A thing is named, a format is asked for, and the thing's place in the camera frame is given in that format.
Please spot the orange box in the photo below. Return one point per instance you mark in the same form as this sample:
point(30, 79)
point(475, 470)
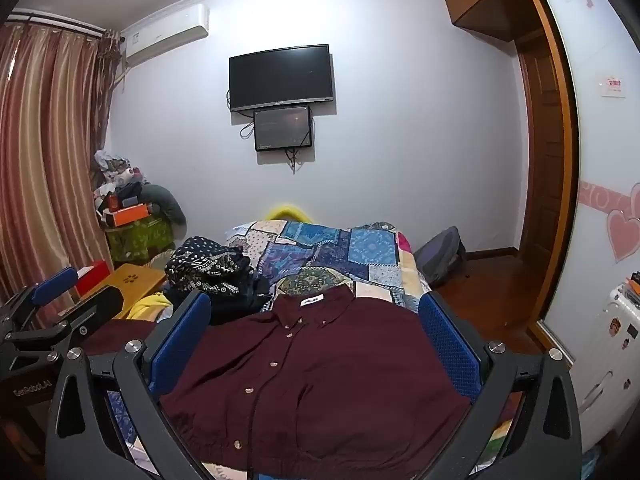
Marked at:
point(131, 215)

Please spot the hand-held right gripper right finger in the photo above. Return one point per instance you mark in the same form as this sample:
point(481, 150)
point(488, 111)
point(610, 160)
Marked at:
point(450, 350)

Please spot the black wall television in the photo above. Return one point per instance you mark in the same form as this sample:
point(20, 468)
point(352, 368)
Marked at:
point(281, 77)

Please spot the pink heart sticker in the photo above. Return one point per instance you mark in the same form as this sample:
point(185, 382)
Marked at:
point(622, 232)

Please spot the green printed cloth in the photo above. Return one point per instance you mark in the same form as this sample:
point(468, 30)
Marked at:
point(140, 242)

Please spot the pile of household clutter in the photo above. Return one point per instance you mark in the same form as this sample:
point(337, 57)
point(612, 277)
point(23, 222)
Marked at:
point(117, 180)

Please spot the red box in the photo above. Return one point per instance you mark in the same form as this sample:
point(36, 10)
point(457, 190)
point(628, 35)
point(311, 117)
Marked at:
point(92, 277)

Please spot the wooden overhead cabinet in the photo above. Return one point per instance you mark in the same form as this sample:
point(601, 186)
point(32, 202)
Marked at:
point(480, 0)

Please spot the blue patchwork quilt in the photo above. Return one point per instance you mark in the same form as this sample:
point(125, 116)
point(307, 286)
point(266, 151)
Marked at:
point(320, 255)

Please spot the dark patterned clothes pile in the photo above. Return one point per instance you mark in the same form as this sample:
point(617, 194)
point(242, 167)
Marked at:
point(210, 265)

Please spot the white air conditioner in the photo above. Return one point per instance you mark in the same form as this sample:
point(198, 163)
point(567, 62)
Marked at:
point(165, 35)

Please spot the maroon button shirt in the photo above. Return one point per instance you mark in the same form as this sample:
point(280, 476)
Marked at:
point(320, 360)

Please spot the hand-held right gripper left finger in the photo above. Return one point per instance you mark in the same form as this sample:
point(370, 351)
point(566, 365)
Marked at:
point(182, 340)

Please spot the grey backpack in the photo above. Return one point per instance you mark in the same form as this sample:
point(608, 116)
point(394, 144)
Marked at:
point(440, 257)

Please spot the yellow cloth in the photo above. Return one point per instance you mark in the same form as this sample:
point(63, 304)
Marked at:
point(147, 307)

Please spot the striped red curtain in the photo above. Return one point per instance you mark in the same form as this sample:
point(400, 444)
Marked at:
point(45, 160)

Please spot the yellow plastic object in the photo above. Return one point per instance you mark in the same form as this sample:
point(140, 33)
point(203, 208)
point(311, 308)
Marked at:
point(287, 210)

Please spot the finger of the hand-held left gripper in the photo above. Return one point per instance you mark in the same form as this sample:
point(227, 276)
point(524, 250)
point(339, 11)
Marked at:
point(100, 305)
point(55, 282)

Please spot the white wall label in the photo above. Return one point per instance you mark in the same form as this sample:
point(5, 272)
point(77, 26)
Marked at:
point(613, 87)

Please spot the white sliding wardrobe door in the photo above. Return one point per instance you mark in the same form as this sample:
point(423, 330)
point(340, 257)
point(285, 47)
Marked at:
point(595, 160)

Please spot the grey green cushion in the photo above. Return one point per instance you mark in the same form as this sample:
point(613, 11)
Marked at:
point(167, 202)

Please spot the small black wall monitor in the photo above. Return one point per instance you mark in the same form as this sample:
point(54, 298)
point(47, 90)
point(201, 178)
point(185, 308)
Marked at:
point(282, 127)

